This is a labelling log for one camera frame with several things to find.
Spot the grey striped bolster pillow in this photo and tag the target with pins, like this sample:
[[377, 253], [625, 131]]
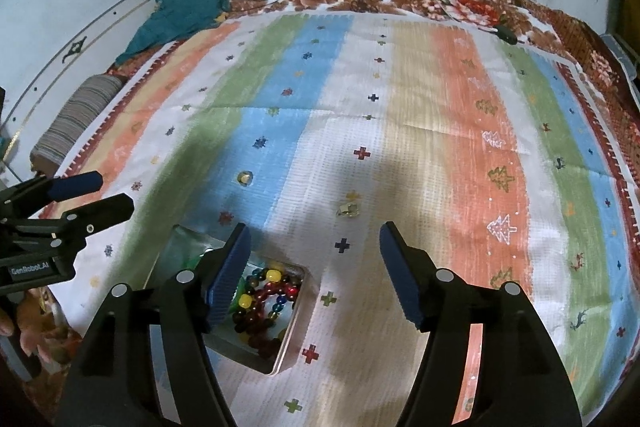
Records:
[[75, 122]]

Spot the striped pastel mat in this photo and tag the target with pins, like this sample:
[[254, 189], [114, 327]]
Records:
[[400, 107]]

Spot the small clear trinket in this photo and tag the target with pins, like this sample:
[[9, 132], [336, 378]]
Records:
[[347, 209]]

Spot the black charger plug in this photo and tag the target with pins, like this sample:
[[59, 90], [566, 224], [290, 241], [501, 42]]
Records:
[[507, 33]]

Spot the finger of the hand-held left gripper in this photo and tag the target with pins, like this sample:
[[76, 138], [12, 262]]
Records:
[[75, 186], [107, 212]]

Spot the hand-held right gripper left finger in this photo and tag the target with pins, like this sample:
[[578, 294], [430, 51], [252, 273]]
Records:
[[227, 277]]

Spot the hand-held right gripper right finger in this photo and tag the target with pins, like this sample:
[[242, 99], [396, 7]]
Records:
[[400, 277]]

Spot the silver metal tin box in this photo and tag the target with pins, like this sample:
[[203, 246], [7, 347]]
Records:
[[296, 332]]

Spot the white bed headboard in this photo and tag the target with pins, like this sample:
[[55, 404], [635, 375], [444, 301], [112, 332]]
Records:
[[60, 17]]

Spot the person's left hand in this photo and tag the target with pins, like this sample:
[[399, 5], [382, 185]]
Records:
[[5, 322]]

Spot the small round bead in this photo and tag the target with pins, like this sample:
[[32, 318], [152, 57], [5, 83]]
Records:
[[245, 178]]

